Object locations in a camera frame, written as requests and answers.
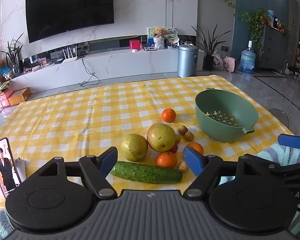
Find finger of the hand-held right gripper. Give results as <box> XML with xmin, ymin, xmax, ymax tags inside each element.
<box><xmin>277</xmin><ymin>133</ymin><xmax>300</xmax><ymax>155</ymax></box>
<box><xmin>264</xmin><ymin>160</ymin><xmax>300</xmax><ymax>180</ymax></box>

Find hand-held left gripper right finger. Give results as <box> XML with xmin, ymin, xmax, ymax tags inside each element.
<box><xmin>183</xmin><ymin>146</ymin><xmax>273</xmax><ymax>198</ymax></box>

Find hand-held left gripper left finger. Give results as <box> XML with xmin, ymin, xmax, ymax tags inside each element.
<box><xmin>36</xmin><ymin>146</ymin><xmax>119</xmax><ymax>199</ymax></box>

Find yellow-green pear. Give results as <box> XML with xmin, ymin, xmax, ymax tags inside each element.
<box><xmin>120</xmin><ymin>133</ymin><xmax>149</xmax><ymax>162</ymax></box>

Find green cucumber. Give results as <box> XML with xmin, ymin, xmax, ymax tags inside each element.
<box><xmin>110</xmin><ymin>161</ymin><xmax>183</xmax><ymax>184</ymax></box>

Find yellow lemon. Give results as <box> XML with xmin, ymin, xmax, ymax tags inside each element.
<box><xmin>147</xmin><ymin>123</ymin><xmax>176</xmax><ymax>153</ymax></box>

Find green colander bowl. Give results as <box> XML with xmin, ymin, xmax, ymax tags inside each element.
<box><xmin>195</xmin><ymin>88</ymin><xmax>259</xmax><ymax>143</ymax></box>

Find teal striped towel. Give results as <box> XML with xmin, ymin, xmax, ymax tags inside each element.
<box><xmin>0</xmin><ymin>142</ymin><xmax>300</xmax><ymax>240</ymax></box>

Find round glass stool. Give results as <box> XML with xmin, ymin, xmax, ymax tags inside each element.
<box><xmin>269</xmin><ymin>108</ymin><xmax>289</xmax><ymax>123</ymax></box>

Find yellow checkered tablecloth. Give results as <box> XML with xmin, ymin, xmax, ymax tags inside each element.
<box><xmin>0</xmin><ymin>74</ymin><xmax>296</xmax><ymax>208</ymax></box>

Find blue water bottle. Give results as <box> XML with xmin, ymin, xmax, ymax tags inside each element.
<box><xmin>241</xmin><ymin>41</ymin><xmax>256</xmax><ymax>75</ymax></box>

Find dark grey cabinet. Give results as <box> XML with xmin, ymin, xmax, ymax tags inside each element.
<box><xmin>259</xmin><ymin>25</ymin><xmax>290</xmax><ymax>72</ymax></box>

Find pink pig appliance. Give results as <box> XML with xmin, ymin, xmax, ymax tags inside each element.
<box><xmin>223</xmin><ymin>56</ymin><xmax>237</xmax><ymax>73</ymax></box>

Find long-leaf potted plant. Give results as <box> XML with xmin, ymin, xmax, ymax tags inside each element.
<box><xmin>191</xmin><ymin>24</ymin><xmax>232</xmax><ymax>72</ymax></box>

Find silver-blue trash can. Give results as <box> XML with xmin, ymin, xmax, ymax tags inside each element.
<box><xmin>177</xmin><ymin>44</ymin><xmax>199</xmax><ymax>78</ymax></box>

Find white plastic bag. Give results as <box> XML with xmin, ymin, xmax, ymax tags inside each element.
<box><xmin>212</xmin><ymin>51</ymin><xmax>224</xmax><ymax>70</ymax></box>

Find white marble television cabinet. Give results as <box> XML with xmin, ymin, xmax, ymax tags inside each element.
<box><xmin>9</xmin><ymin>47</ymin><xmax>205</xmax><ymax>94</ymax></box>

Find smartphone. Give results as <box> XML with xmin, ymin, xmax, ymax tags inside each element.
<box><xmin>0</xmin><ymin>137</ymin><xmax>22</xmax><ymax>198</ymax></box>

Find white router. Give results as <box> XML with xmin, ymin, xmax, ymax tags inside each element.
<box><xmin>55</xmin><ymin>45</ymin><xmax>79</xmax><ymax>64</ymax></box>

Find orange shoebox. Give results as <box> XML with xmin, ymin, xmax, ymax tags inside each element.
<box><xmin>8</xmin><ymin>87</ymin><xmax>31</xmax><ymax>106</ymax></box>

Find pink shoeboxes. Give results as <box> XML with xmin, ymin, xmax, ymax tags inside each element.
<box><xmin>0</xmin><ymin>89</ymin><xmax>14</xmax><ymax>107</ymax></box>

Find cluster of small bottles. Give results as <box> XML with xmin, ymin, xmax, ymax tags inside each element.
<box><xmin>267</xmin><ymin>10</ymin><xmax>284</xmax><ymax>32</ymax></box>

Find round paper fan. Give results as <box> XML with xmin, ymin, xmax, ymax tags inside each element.
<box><xmin>164</xmin><ymin>27</ymin><xmax>180</xmax><ymax>47</ymax></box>

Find teddy bear bouquet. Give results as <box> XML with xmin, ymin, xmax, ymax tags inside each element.
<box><xmin>152</xmin><ymin>27</ymin><xmax>166</xmax><ymax>50</ymax></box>

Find trailing pothos plant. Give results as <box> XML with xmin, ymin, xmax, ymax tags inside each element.
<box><xmin>236</xmin><ymin>9</ymin><xmax>272</xmax><ymax>53</ymax></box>

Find colourful picture board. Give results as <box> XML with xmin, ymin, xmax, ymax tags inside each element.
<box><xmin>147</xmin><ymin>27</ymin><xmax>165</xmax><ymax>48</ymax></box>

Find plant in glass vase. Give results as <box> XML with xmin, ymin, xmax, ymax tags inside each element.
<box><xmin>0</xmin><ymin>32</ymin><xmax>24</xmax><ymax>77</ymax></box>

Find blue snack packet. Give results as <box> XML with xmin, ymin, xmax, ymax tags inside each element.
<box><xmin>0</xmin><ymin>66</ymin><xmax>13</xmax><ymax>79</ymax></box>

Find black flat television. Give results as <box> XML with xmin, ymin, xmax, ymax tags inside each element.
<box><xmin>25</xmin><ymin>0</ymin><xmax>115</xmax><ymax>43</ymax></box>

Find black power cable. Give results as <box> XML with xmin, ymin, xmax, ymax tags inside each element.
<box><xmin>79</xmin><ymin>56</ymin><xmax>100</xmax><ymax>87</ymax></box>

